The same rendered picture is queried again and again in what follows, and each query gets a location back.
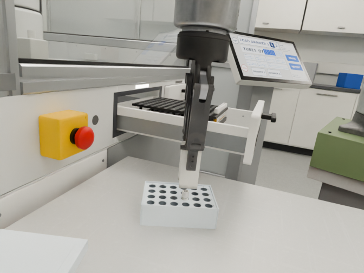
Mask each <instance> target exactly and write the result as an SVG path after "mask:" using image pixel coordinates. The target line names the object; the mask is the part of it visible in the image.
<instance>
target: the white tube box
mask: <svg viewBox="0 0 364 273"><path fill-rule="evenodd" d="M182 190H189V197H188V200H182V197H181V195H182ZM218 212H219V207H218V205H217V202H216V199H215V196H214V194H213V190H212V188H211V185H203V184H198V187H197V189H190V188H179V183H170V182H161V181H145V185H144V191H143V195H142V201H141V210H140V225H144V226H165V227H177V228H198V229H216V226H217V219H218Z"/></svg>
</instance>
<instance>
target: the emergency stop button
mask: <svg viewBox="0 0 364 273"><path fill-rule="evenodd" d="M93 142H94V132H93V130H92V129H91V128H90V127H87V126H83V127H81V128H79V129H78V131H77V132H76V134H75V145H76V146H77V148H79V149H82V150H86V149H88V148H89V147H90V146H91V145H92V144H93Z"/></svg>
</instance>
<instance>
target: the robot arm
mask: <svg viewBox="0 0 364 273"><path fill-rule="evenodd" d="M240 4H241V0H175V8H174V21H173V23H174V26H175V27H177V28H179V29H182V31H180V32H179V33H178V36H177V48H176V57H177V58H178V59H184V60H192V63H191V69H190V73H186V74H185V84H186V88H185V113H184V125H183V129H182V133H183V141H182V142H181V145H180V149H181V152H180V163H179V173H178V180H179V188H182V189H197V187H198V178H199V170H200V161H201V156H202V151H203V150H204V148H205V138H206V131H207V124H208V120H209V113H210V106H211V100H212V96H213V92H214V91H215V88H214V79H215V77H214V76H211V68H212V67H211V63H212V62H215V63H225V62H226V61H227V59H228V52H229V44H230V39H229V37H228V36H227V35H226V34H229V33H234V32H235V31H236V30H237V21H238V16H239V8H240ZM338 131H340V132H345V133H349V134H354V135H358V136H361V137H364V82H363V85H362V88H361V92H360V95H359V100H358V103H357V108H356V111H355V114H354V116H353V118H352V121H350V122H349V123H347V124H344V125H339V128H338Z"/></svg>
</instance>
